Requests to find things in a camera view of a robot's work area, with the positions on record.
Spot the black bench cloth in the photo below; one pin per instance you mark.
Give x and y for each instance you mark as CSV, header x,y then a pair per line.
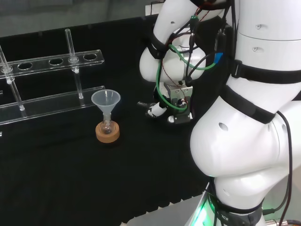
x,y
58,176

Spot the small round-bottom glass flask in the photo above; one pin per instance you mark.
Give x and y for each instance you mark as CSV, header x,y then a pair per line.
x,y
106,128

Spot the clear plastic funnel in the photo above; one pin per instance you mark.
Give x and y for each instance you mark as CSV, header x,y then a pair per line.
x,y
105,100

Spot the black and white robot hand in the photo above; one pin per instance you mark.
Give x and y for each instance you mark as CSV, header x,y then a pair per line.
x,y
179,106

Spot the clear acrylic funnel stand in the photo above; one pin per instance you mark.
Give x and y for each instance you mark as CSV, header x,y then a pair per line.
x,y
40,62

